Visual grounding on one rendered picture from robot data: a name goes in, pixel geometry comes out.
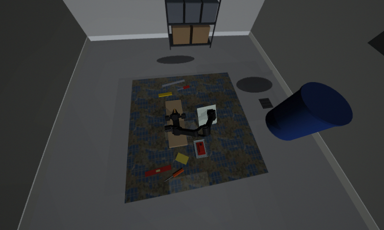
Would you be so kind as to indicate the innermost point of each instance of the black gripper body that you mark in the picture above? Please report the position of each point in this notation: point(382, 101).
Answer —
point(182, 116)

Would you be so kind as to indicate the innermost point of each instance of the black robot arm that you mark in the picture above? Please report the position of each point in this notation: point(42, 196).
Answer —
point(206, 128)

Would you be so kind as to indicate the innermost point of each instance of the tan floor panel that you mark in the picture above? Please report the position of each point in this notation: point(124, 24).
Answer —
point(175, 140)

